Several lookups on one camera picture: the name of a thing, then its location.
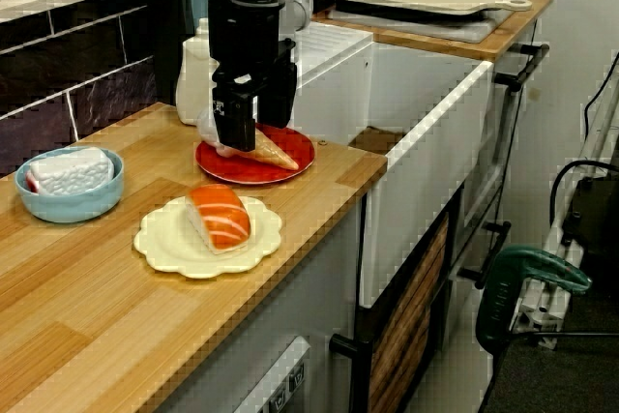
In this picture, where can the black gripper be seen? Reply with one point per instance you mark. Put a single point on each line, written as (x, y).
(244, 26)

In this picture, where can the toy ice cream cone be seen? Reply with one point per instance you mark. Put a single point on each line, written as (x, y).
(275, 154)

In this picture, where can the white plastic bottle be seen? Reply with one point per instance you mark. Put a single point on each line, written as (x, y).
(193, 84)

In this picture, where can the toy salmon sushi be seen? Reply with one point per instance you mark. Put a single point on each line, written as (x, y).
(217, 219)

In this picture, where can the red round plate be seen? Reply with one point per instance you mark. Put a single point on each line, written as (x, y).
(251, 173)

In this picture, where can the cream scalloped plate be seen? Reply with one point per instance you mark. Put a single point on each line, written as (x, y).
(164, 248)

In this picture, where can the white toy sink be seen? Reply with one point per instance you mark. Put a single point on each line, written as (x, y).
(425, 166)

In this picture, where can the white toy kitchen cabinet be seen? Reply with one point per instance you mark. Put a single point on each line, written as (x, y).
(314, 287)

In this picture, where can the white textured sponge toy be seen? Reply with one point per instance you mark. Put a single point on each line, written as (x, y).
(72, 171)

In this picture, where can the light blue bowl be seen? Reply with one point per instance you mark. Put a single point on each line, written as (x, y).
(67, 207)

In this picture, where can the grey hob tray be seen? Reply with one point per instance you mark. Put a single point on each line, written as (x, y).
(459, 31)

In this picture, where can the toy appliance front panel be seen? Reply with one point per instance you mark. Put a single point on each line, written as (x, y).
(285, 364)

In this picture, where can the black box device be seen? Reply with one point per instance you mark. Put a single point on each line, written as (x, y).
(599, 210)

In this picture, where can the aluminium frame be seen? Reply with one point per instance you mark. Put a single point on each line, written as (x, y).
(599, 137)

